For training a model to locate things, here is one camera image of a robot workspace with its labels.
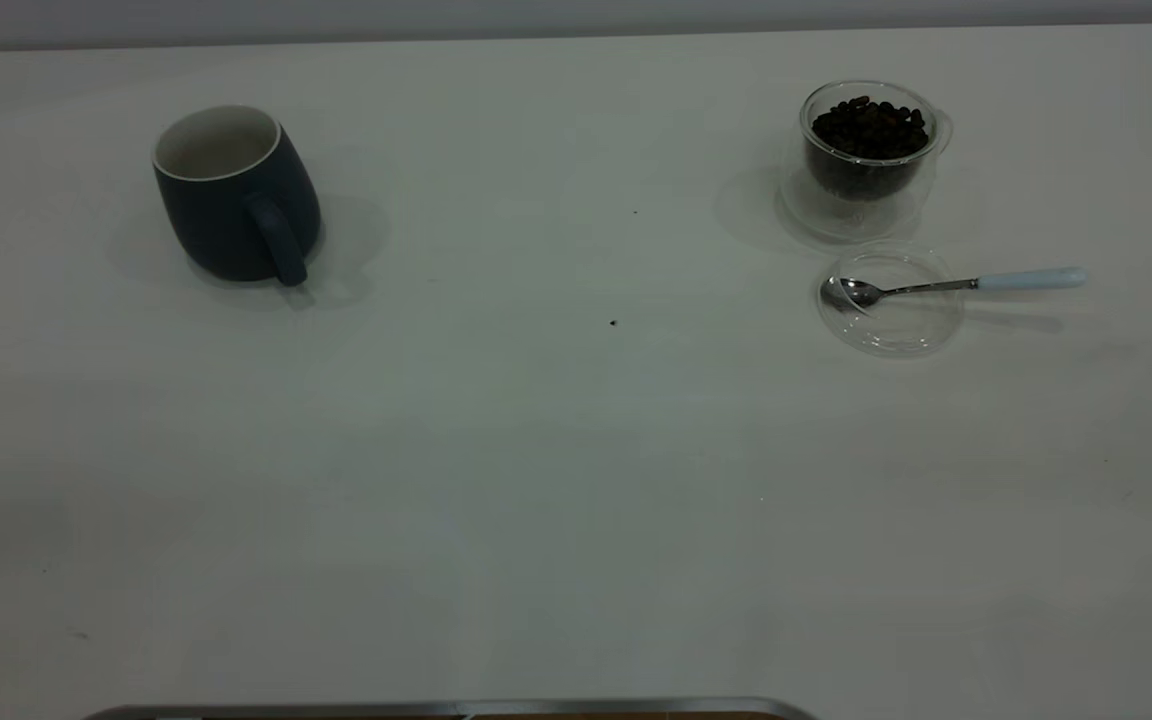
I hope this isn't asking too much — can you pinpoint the dark grey ceramic mug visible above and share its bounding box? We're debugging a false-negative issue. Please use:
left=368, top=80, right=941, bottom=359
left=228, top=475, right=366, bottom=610
left=152, top=104, right=323, bottom=288

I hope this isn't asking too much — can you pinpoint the metal spoon with pale-blue handle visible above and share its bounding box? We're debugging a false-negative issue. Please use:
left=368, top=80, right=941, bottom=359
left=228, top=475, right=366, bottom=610
left=820, top=266, right=1089, bottom=314

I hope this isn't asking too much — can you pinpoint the clear double-walled glass cup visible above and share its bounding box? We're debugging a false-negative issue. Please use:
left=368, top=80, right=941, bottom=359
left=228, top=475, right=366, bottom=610
left=781, top=80, right=955, bottom=243

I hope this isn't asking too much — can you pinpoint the heap of roasted coffee beans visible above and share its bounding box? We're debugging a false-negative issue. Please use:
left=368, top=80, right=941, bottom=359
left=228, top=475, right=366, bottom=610
left=811, top=95, right=933, bottom=197

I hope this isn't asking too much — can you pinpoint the clear glass saucer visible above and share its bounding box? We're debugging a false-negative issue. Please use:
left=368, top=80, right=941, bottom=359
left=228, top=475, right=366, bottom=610
left=816, top=245, right=967, bottom=358

